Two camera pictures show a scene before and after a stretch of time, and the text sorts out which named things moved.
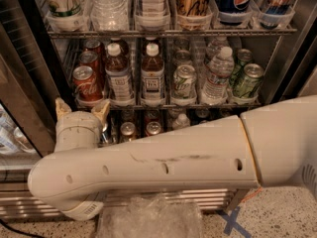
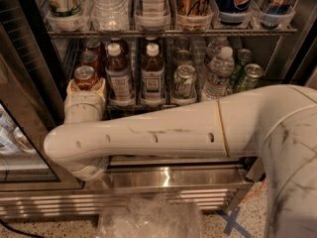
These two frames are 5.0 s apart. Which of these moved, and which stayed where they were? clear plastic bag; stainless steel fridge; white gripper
Moved: white gripper
Stayed: clear plastic bag; stainless steel fridge
